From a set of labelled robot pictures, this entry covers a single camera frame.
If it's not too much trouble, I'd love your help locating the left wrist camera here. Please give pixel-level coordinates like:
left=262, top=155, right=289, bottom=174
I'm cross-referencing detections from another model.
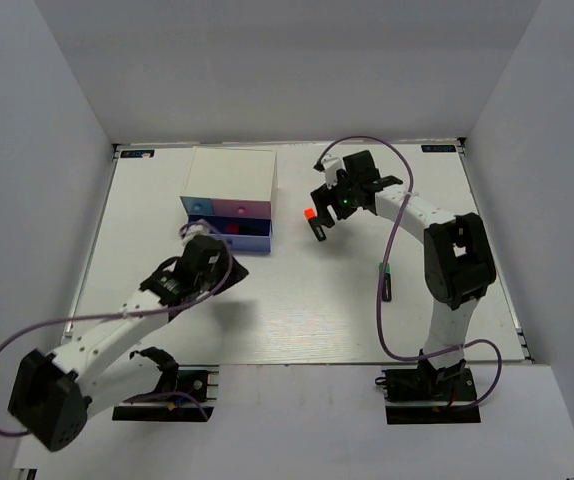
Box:
left=178, top=221, right=212, bottom=243

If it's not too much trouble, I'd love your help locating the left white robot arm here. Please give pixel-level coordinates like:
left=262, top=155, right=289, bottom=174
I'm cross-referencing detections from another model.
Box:
left=8, top=234, right=249, bottom=452

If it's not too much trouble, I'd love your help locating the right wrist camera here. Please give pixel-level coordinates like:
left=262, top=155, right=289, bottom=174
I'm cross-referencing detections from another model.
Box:
left=314, top=154, right=344, bottom=189

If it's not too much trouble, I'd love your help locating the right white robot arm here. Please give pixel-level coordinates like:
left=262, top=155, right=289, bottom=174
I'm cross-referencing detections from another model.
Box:
left=305, top=150, right=497, bottom=401

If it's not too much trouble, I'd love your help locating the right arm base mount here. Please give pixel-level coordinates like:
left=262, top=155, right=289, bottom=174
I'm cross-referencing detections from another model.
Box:
left=374, top=368, right=481, bottom=425

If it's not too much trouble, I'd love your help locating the purple cable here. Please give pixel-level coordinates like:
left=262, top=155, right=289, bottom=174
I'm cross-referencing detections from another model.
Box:
left=316, top=135, right=502, bottom=414
left=0, top=222, right=233, bottom=437

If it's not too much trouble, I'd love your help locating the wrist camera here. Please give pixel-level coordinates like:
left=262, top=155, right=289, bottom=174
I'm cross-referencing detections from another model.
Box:
left=178, top=221, right=212, bottom=243
left=314, top=154, right=344, bottom=189

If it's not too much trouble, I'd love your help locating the pink cap highlighter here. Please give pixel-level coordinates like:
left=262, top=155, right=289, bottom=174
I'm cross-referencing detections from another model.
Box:
left=225, top=224, right=267, bottom=236

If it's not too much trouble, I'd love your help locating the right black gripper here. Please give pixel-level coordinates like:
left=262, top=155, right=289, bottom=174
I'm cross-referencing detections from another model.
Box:
left=313, top=170, right=361, bottom=228

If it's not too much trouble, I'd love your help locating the small blue drawer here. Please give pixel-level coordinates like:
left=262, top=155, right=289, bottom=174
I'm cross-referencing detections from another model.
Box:
left=181, top=196, right=214, bottom=216

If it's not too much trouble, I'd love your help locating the wide purple-blue drawer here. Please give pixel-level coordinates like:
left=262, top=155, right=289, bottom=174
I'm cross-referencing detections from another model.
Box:
left=188, top=215, right=272, bottom=254

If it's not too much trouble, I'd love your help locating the pink drawer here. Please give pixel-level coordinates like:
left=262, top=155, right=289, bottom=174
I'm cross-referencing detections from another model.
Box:
left=211, top=199, right=272, bottom=220

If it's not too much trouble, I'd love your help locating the orange cap highlighter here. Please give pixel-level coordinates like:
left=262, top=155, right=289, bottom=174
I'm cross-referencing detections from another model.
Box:
left=303, top=208, right=327, bottom=242

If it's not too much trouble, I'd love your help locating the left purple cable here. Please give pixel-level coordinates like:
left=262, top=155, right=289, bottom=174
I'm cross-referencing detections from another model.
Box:
left=0, top=222, right=233, bottom=437

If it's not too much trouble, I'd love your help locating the green cap highlighter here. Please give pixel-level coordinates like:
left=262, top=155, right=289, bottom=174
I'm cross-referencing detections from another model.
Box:
left=379, top=263, right=392, bottom=303

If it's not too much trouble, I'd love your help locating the white mini drawer cabinet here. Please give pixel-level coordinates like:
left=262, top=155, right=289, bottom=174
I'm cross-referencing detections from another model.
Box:
left=179, top=145, right=279, bottom=221

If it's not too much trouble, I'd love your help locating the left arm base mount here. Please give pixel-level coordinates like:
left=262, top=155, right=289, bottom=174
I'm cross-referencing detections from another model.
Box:
left=112, top=366, right=219, bottom=423

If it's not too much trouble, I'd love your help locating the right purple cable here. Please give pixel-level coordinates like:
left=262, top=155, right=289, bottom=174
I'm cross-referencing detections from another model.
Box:
left=316, top=135, right=502, bottom=414

